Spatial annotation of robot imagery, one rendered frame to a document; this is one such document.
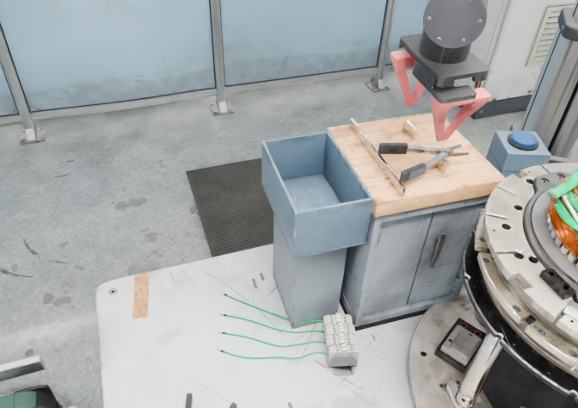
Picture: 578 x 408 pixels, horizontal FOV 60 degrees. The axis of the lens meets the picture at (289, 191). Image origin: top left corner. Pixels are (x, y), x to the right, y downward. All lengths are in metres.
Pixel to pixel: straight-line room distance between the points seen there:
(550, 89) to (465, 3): 0.57
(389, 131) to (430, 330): 0.33
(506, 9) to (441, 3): 2.35
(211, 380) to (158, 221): 1.46
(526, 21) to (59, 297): 2.51
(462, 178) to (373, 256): 0.16
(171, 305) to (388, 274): 0.37
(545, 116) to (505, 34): 1.83
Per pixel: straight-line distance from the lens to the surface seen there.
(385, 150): 0.72
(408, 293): 0.86
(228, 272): 0.94
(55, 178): 2.59
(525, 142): 0.90
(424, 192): 0.69
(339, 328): 0.82
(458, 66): 0.61
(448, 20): 0.52
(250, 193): 2.29
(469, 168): 0.76
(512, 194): 0.68
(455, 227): 0.79
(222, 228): 2.13
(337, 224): 0.67
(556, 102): 1.07
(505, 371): 0.90
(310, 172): 0.82
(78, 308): 1.98
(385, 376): 0.84
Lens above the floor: 1.49
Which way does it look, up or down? 40 degrees down
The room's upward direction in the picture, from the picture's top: 2 degrees clockwise
